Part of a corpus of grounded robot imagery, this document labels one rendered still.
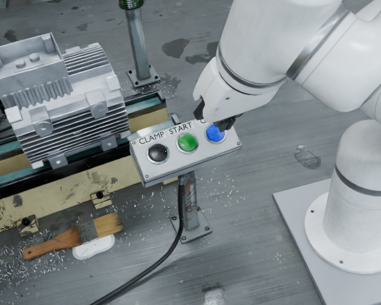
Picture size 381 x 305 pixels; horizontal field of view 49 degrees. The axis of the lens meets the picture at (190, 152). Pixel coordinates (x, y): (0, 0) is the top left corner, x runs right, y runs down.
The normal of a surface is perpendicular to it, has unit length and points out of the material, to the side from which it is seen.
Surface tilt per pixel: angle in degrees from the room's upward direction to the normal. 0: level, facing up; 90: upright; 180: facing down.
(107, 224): 2
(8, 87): 90
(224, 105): 115
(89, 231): 0
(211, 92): 88
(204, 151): 26
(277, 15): 107
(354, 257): 4
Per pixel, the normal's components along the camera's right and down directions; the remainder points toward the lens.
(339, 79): -0.39, 0.47
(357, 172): -0.71, 0.57
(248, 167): -0.05, -0.68
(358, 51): -0.23, -0.06
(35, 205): 0.40, 0.66
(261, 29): -0.56, 0.76
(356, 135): -0.58, -0.68
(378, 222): 0.14, 0.70
